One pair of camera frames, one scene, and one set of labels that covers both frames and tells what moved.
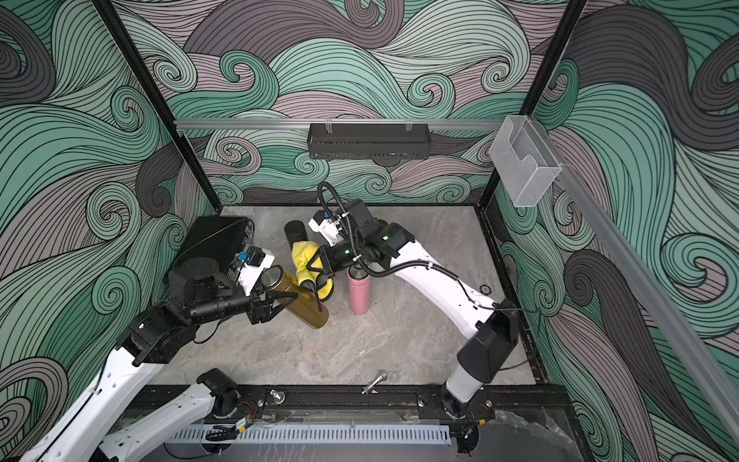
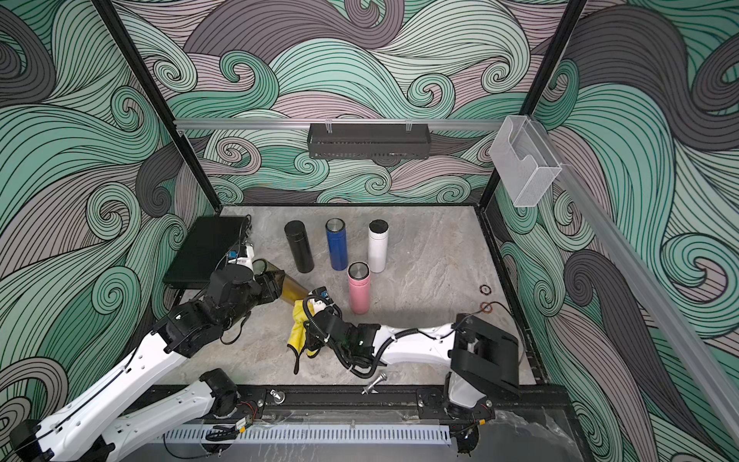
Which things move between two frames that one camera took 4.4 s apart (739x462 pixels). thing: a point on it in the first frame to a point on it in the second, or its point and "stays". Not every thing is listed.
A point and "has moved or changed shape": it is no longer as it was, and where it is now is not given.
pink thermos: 359,284 stays
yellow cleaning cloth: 302,253 to 302,312
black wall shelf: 369,141 stays
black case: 220,240 stays
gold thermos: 305,307 has moved or changed shape
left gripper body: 255,309 to 268,292
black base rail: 408,403 stays
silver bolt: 381,377 stays
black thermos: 295,231 stays
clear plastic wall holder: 525,163 stays
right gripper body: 342,257 to 315,342
